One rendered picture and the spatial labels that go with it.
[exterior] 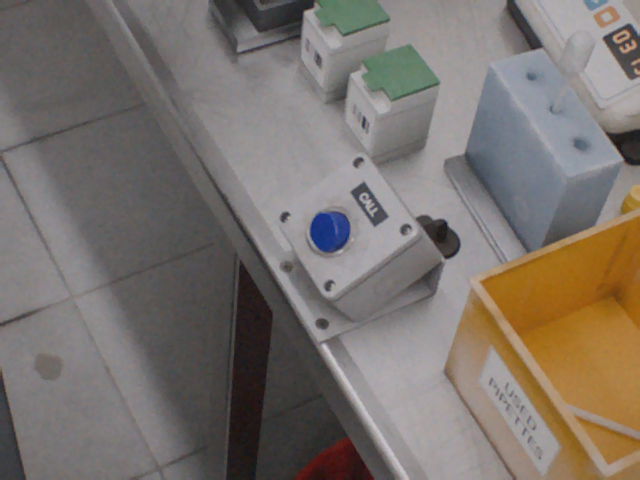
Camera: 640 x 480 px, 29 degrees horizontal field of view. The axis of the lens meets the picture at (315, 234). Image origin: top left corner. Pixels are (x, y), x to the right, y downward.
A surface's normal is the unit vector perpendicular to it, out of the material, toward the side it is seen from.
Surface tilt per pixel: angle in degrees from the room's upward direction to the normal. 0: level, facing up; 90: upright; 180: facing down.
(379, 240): 30
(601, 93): 25
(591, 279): 90
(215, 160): 0
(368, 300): 90
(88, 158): 0
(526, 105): 0
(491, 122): 90
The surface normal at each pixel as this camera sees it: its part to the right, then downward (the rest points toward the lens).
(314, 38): -0.87, 0.34
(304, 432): 0.09, -0.59
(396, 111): 0.48, 0.73
